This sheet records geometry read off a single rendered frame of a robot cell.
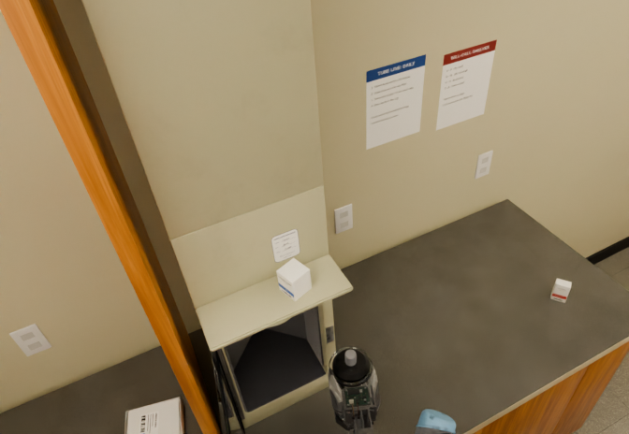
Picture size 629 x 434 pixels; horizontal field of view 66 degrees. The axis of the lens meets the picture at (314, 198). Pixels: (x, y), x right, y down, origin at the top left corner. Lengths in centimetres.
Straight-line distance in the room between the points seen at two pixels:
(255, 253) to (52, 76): 54
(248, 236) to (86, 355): 93
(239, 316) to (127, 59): 55
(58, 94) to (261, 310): 59
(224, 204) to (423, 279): 107
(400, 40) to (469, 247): 88
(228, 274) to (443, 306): 93
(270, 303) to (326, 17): 74
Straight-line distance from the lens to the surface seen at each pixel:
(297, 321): 151
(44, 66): 65
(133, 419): 162
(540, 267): 197
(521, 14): 179
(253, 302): 105
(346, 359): 123
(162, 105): 79
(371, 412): 118
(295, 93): 85
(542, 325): 179
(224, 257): 100
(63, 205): 138
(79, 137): 69
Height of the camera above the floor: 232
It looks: 40 degrees down
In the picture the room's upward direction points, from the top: 5 degrees counter-clockwise
